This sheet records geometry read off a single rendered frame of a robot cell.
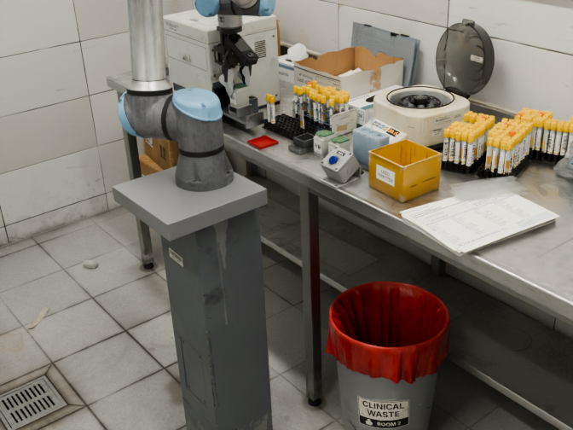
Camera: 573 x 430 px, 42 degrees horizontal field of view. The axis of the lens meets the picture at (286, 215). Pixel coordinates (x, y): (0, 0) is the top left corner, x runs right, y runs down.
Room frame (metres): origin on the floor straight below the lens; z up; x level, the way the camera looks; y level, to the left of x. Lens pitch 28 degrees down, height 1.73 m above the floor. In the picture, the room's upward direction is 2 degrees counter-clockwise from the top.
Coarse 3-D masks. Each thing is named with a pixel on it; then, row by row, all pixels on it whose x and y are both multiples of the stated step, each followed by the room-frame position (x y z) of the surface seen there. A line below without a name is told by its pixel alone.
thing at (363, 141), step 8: (360, 128) 1.92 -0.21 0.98; (368, 128) 1.92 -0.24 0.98; (360, 136) 1.89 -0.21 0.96; (368, 136) 1.86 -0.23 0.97; (376, 136) 1.86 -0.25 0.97; (384, 136) 1.86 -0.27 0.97; (360, 144) 1.89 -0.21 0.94; (368, 144) 1.86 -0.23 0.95; (376, 144) 1.84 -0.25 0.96; (384, 144) 1.84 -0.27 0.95; (360, 152) 1.89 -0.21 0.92; (360, 160) 1.89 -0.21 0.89; (368, 160) 1.86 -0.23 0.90; (368, 168) 1.85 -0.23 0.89
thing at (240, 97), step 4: (244, 88) 2.23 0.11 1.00; (236, 92) 2.21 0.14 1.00; (240, 92) 2.22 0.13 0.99; (244, 92) 2.23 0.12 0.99; (232, 96) 2.23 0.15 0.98; (236, 96) 2.21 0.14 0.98; (240, 96) 2.22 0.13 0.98; (244, 96) 2.23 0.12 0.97; (248, 96) 2.24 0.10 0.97; (232, 100) 2.23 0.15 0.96; (236, 100) 2.21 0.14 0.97; (240, 100) 2.22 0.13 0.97; (244, 100) 2.23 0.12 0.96; (248, 100) 2.24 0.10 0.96; (232, 104) 2.23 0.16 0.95; (236, 104) 2.21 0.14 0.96; (240, 104) 2.22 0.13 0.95; (244, 104) 2.23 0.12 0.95; (248, 104) 2.24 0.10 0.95
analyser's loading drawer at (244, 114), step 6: (228, 102) 2.35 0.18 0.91; (222, 108) 2.30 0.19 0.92; (228, 108) 2.29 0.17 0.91; (234, 108) 2.26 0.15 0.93; (240, 108) 2.22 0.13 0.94; (246, 108) 2.23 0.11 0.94; (228, 114) 2.24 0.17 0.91; (234, 114) 2.22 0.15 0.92; (240, 114) 2.21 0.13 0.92; (246, 114) 2.23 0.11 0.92; (252, 114) 2.17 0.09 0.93; (258, 114) 2.19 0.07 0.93; (240, 120) 2.19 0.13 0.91; (246, 120) 2.16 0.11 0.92; (252, 120) 2.17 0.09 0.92; (258, 120) 2.19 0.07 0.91; (246, 126) 2.16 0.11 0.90; (252, 126) 2.17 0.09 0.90
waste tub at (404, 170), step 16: (400, 144) 1.81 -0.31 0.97; (416, 144) 1.79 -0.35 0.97; (384, 160) 1.71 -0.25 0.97; (400, 160) 1.82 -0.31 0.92; (416, 160) 1.79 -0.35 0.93; (432, 160) 1.70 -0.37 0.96; (368, 176) 1.76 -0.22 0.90; (384, 176) 1.71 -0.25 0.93; (400, 176) 1.66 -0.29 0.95; (416, 176) 1.67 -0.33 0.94; (432, 176) 1.71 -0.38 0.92; (384, 192) 1.71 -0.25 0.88; (400, 192) 1.66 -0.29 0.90; (416, 192) 1.68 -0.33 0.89
